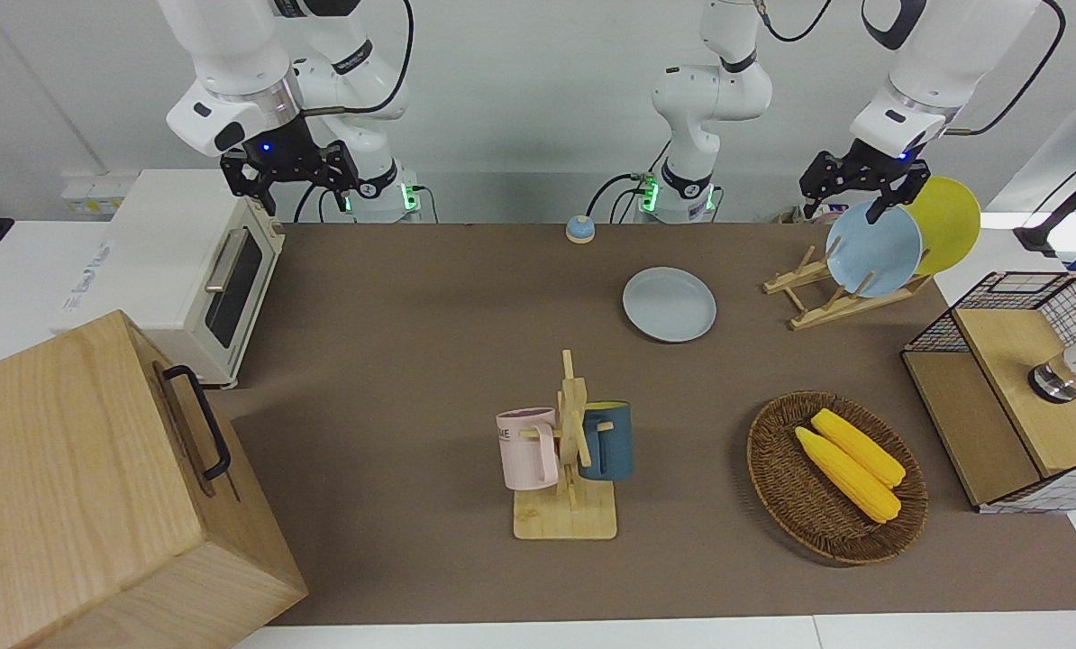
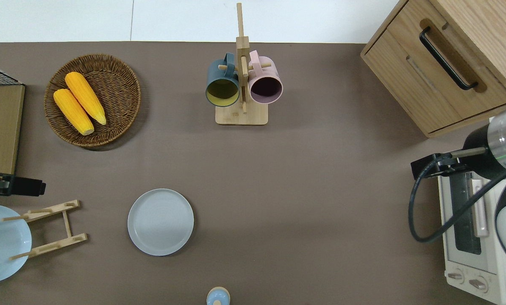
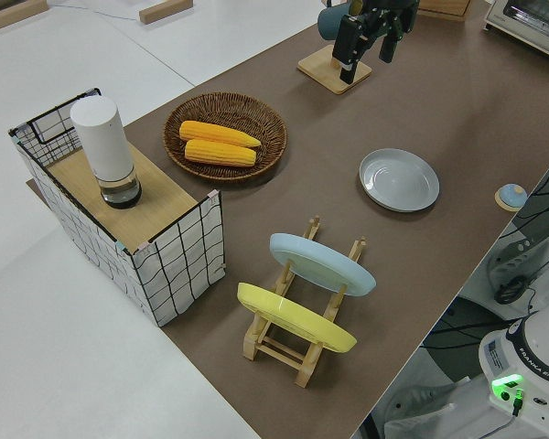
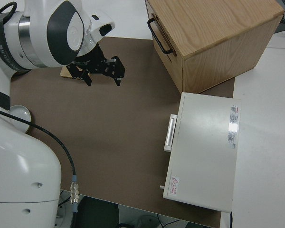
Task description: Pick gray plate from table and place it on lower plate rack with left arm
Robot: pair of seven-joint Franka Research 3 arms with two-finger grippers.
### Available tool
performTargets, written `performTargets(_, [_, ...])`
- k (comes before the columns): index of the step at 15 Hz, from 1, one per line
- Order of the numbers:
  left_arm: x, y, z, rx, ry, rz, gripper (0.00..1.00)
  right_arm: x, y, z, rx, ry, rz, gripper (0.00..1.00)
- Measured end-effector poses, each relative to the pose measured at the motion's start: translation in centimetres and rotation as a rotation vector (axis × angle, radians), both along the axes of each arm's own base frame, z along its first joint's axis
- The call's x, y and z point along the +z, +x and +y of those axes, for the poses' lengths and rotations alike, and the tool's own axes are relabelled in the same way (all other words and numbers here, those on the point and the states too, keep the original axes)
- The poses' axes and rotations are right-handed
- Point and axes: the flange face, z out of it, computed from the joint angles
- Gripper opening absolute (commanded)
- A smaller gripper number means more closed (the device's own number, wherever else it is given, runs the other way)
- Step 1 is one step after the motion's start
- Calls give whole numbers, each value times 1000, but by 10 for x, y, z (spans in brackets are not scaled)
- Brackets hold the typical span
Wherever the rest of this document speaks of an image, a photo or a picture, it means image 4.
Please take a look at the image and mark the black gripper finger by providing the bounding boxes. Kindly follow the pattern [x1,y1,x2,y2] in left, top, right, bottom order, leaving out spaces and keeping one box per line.
[101,56,126,87]
[66,64,93,87]

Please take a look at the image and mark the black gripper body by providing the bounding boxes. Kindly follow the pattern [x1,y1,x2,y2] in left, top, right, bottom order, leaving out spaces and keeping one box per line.
[72,46,110,75]

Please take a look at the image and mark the gray plate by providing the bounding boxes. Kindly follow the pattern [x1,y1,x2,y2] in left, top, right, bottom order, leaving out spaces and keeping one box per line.
[10,105,34,133]

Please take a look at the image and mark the wooden mug stand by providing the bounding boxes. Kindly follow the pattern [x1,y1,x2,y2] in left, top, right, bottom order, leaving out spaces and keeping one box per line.
[59,66,86,80]

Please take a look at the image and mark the brown table mat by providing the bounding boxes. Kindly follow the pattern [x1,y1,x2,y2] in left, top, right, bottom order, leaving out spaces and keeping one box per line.
[9,36,236,226]

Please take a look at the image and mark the wooden cabinet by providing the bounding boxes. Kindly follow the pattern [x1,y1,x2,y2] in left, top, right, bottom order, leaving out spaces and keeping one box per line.
[144,0,285,94]

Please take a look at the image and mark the white toaster oven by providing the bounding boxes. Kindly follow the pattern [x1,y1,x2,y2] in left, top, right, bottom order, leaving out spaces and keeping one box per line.
[162,92,242,213]

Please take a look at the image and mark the black metal cabinet handle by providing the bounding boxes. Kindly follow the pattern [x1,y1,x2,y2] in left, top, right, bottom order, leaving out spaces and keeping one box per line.
[147,18,174,55]

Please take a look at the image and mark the black cable with metal connector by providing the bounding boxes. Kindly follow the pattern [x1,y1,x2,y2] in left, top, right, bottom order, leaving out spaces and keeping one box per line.
[0,105,81,228]

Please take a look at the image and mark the white oven door handle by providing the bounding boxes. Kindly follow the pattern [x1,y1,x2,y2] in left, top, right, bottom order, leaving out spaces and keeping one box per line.
[163,114,179,152]

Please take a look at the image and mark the black cable loop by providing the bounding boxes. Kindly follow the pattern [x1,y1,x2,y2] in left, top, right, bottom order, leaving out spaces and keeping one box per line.
[0,1,18,21]

